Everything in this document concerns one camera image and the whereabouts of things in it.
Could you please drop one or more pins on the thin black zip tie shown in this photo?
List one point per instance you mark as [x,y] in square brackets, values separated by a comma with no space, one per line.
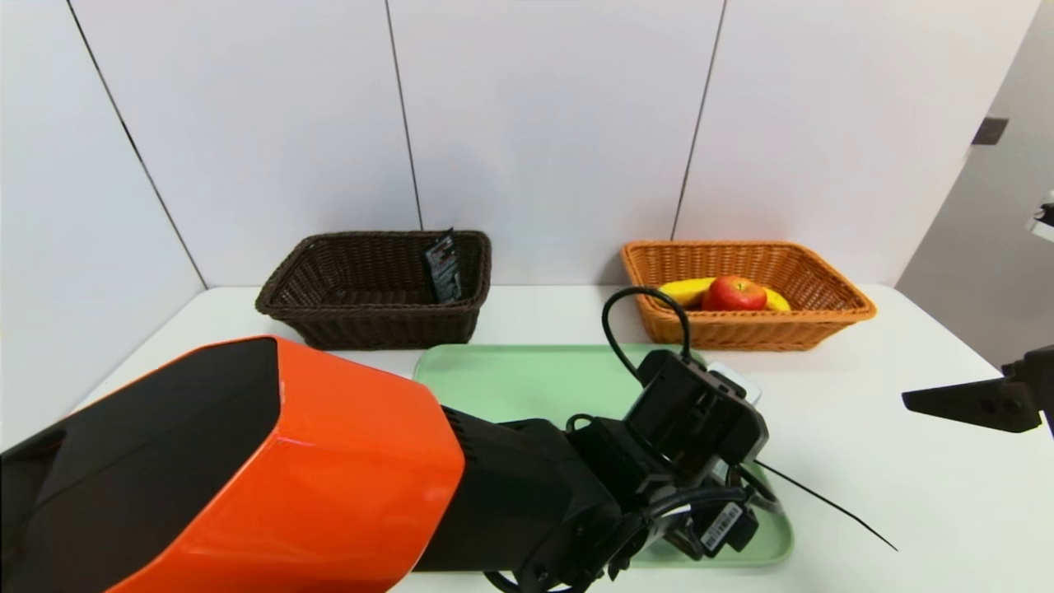
[823,501]

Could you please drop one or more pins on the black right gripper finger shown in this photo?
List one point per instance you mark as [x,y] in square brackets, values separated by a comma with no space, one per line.
[980,402]

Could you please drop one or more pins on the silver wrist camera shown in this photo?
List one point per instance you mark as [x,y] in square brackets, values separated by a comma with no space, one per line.
[1044,218]
[737,385]

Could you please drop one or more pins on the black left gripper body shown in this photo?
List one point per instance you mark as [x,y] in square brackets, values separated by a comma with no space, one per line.
[723,522]

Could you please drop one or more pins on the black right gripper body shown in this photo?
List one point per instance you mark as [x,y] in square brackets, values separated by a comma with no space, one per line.
[1006,403]

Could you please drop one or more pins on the red apple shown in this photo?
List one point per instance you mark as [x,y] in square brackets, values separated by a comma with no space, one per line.
[734,294]

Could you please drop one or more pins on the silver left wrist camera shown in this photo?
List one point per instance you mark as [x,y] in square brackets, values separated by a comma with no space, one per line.
[737,385]

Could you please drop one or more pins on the orange wicker basket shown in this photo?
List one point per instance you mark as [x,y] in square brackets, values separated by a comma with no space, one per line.
[790,329]

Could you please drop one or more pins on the black cosmetic tube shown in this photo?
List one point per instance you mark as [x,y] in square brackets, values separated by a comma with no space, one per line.
[445,268]

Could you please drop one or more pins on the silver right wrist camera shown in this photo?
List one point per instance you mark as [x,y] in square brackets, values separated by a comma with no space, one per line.
[1044,218]

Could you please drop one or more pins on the yellow banana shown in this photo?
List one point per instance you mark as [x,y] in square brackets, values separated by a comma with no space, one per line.
[683,291]

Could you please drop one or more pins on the dark wall bracket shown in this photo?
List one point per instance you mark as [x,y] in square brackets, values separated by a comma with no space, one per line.
[990,132]

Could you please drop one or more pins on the dark brown wicker basket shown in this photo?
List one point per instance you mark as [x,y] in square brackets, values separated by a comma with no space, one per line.
[370,325]

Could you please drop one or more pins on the light green plastic tray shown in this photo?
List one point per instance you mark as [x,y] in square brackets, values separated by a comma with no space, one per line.
[527,379]

